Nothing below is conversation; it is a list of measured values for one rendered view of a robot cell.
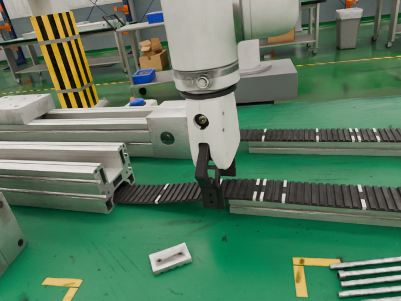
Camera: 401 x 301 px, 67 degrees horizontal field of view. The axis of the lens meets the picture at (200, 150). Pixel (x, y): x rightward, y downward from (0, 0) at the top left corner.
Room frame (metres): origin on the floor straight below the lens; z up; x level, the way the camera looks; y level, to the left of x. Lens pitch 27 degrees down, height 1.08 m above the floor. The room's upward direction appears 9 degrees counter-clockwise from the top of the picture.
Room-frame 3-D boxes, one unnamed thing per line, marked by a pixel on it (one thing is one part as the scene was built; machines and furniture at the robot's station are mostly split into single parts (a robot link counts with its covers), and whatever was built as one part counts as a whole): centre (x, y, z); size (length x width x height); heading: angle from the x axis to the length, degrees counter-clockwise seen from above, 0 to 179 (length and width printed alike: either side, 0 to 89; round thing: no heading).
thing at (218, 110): (0.39, -0.02, 0.93); 0.10 x 0.07 x 0.11; 159
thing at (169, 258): (0.29, 0.06, 0.78); 0.05 x 0.03 x 0.01; 105
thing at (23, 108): (0.78, 0.46, 0.87); 0.16 x 0.11 x 0.07; 69
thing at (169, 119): (0.63, 0.04, 0.83); 0.12 x 0.09 x 0.10; 159
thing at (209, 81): (0.39, -0.02, 0.99); 0.09 x 0.08 x 0.03; 159
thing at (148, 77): (3.71, 0.27, 0.50); 1.03 x 0.55 x 1.01; 88
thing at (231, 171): (0.44, -0.04, 0.84); 0.03 x 0.03 x 0.07; 69
